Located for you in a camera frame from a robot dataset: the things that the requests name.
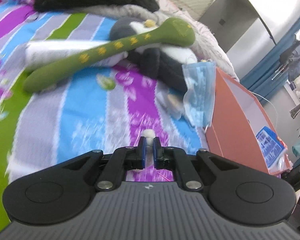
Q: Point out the blue printed plastic packet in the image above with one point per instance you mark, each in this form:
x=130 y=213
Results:
x=273 y=150

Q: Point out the white rolled paper tube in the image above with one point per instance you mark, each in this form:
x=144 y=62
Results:
x=41 y=53

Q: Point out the white wardrobe cabinet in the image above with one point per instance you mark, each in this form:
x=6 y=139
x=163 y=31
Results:
x=247 y=30

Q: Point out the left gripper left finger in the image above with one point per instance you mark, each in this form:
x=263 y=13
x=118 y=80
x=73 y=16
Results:
x=122 y=160

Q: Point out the blue surgical mask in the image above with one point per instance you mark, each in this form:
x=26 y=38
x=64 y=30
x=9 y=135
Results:
x=199 y=99

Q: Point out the blue curtain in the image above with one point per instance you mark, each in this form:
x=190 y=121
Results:
x=261 y=80

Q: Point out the orange cardboard box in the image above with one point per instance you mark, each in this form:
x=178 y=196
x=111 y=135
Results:
x=237 y=118

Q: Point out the colourful striped bed sheet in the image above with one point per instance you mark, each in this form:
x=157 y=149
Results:
x=103 y=108

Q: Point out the hanging grey clothes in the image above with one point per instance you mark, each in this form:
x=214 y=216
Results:
x=291 y=58

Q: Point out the grey white penguin plush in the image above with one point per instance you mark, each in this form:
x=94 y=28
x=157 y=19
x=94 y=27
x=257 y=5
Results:
x=158 y=61

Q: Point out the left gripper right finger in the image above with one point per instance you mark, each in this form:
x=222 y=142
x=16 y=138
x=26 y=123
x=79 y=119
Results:
x=176 y=160

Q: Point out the grey quilt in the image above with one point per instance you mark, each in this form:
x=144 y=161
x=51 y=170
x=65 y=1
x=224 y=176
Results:
x=205 y=47

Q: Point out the green plush massage stick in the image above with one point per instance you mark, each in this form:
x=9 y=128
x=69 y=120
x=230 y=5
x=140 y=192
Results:
x=172 y=31

